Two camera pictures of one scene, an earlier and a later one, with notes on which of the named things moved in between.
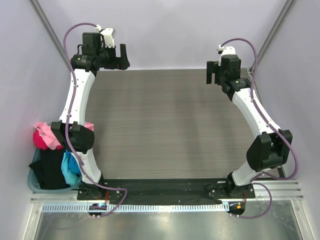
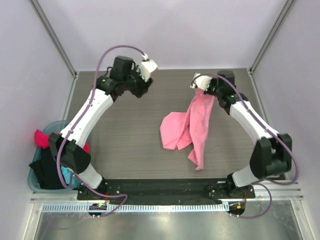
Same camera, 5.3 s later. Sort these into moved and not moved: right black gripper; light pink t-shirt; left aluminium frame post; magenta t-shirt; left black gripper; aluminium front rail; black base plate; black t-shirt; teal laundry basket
Moved: right black gripper; light pink t-shirt; left black gripper
Not moved: left aluminium frame post; black base plate; black t-shirt; magenta t-shirt; teal laundry basket; aluminium front rail
